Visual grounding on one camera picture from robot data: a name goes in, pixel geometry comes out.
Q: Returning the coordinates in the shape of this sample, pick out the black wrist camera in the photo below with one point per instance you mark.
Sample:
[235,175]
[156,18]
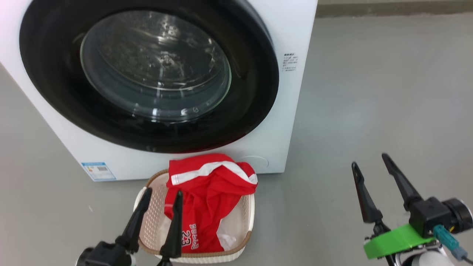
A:
[103,255]
[428,216]

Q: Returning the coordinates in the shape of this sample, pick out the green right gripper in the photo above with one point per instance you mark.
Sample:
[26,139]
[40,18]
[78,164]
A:
[395,242]

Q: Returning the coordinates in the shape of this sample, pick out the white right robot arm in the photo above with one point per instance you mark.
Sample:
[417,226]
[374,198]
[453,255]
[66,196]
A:
[432,260]

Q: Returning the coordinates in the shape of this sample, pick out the cream perforated laundry basket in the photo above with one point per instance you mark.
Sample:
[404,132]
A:
[155,221]

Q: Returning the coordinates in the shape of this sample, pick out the dark round glass washer door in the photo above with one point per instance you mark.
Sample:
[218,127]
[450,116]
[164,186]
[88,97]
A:
[155,66]

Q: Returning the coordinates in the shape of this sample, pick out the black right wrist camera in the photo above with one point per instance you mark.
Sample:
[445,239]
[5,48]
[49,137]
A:
[428,216]

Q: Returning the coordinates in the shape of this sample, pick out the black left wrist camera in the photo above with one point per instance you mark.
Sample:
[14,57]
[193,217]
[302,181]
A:
[103,255]

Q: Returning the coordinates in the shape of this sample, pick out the red white-striped printed garment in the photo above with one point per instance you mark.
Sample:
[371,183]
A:
[207,207]

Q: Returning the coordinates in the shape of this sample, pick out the plain red garment white lining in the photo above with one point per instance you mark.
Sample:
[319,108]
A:
[226,240]

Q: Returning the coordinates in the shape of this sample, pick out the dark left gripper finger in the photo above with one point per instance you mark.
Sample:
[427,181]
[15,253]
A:
[135,225]
[174,236]

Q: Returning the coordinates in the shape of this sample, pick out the white washing machine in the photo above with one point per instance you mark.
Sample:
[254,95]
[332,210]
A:
[288,111]

